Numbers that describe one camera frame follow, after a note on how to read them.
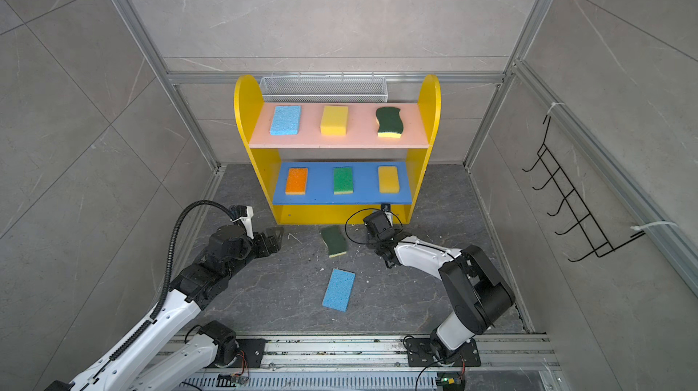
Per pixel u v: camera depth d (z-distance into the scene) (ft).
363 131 2.44
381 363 2.40
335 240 3.12
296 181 3.06
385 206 2.69
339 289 2.76
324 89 3.22
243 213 2.17
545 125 2.40
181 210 3.34
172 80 3.02
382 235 2.34
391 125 2.40
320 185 3.13
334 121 2.38
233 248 1.87
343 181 3.12
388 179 3.15
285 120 2.44
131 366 1.37
